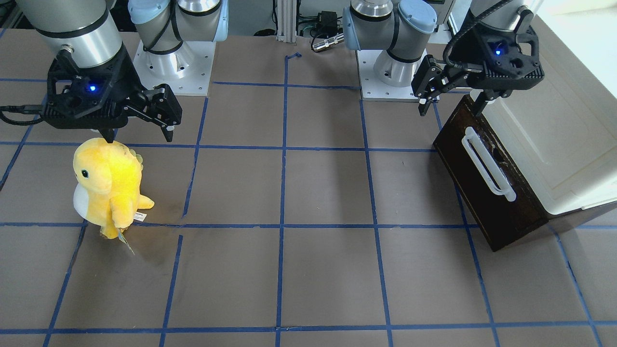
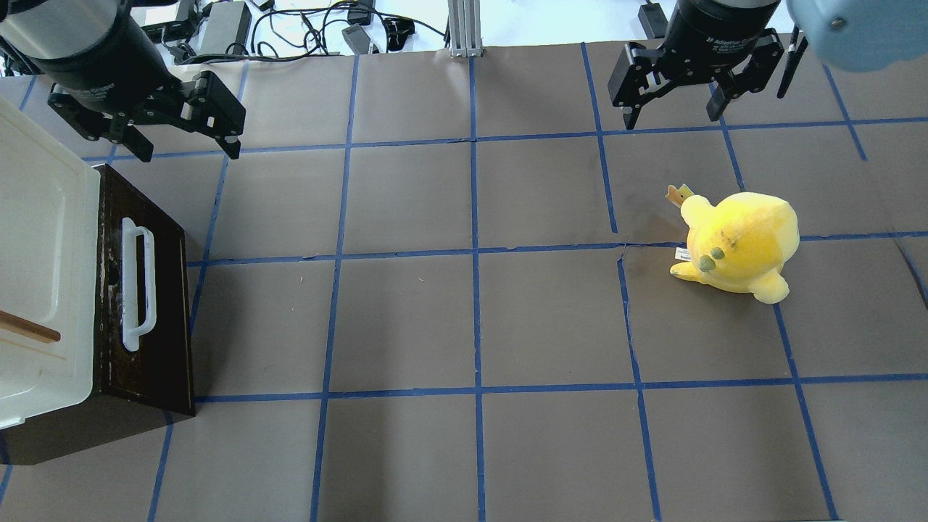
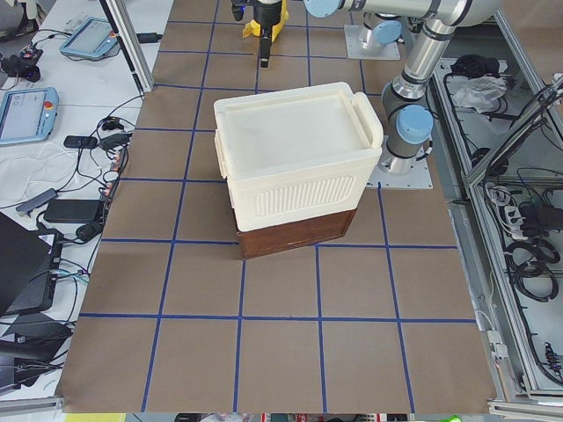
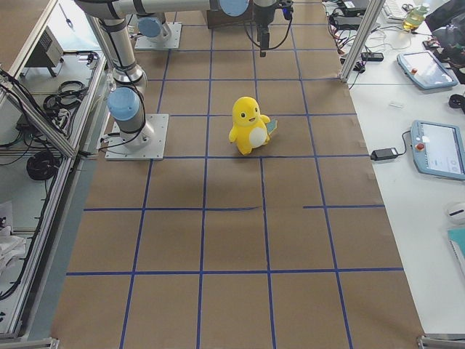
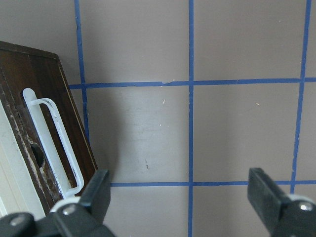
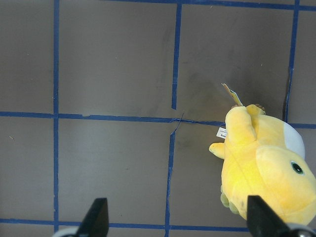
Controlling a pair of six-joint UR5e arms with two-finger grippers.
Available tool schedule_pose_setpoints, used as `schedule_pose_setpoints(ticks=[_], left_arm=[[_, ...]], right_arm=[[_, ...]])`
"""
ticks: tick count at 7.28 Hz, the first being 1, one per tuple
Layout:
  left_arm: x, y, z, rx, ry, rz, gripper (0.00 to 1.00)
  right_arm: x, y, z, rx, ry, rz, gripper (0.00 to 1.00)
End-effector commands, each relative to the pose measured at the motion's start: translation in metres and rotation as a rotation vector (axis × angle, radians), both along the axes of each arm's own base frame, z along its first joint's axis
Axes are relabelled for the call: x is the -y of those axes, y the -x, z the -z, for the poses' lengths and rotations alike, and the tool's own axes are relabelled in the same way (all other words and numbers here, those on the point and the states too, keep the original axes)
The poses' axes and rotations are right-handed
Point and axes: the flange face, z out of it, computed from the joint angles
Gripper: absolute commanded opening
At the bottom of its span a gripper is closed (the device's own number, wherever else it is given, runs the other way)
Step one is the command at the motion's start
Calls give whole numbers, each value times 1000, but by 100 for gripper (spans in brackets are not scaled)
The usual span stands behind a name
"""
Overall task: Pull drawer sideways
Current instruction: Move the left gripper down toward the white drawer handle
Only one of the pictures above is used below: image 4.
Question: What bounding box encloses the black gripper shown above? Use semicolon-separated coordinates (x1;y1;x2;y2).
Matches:
253;3;273;57

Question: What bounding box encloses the yellow plush toy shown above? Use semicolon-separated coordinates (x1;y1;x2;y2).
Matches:
228;97;278;156

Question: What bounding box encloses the small black device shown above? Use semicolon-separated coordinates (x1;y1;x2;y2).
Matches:
361;52;384;62

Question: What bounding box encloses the yellow liquid bottle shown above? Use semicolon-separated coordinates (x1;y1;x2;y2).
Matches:
402;3;429;32

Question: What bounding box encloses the far teach pendant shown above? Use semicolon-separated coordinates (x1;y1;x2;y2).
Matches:
397;51;458;90

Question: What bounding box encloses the teach pendant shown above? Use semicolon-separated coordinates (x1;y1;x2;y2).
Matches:
397;51;458;90
411;120;464;181

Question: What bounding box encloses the black power adapter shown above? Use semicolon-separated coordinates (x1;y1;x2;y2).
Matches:
370;148;400;161

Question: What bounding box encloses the near teach pendant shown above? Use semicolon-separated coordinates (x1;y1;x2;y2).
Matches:
411;120;464;181

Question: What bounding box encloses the grey control box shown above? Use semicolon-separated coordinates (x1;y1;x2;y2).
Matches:
25;26;64;77

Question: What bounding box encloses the teal notebook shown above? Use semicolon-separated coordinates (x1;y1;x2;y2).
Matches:
448;228;465;273

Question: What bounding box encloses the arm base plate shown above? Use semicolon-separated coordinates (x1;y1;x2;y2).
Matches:
135;18;182;51
105;113;169;161

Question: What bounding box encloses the aluminium frame post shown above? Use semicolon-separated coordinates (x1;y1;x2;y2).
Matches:
339;0;385;82

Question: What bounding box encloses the black coiled cable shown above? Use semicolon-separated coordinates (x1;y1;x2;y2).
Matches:
25;149;59;181

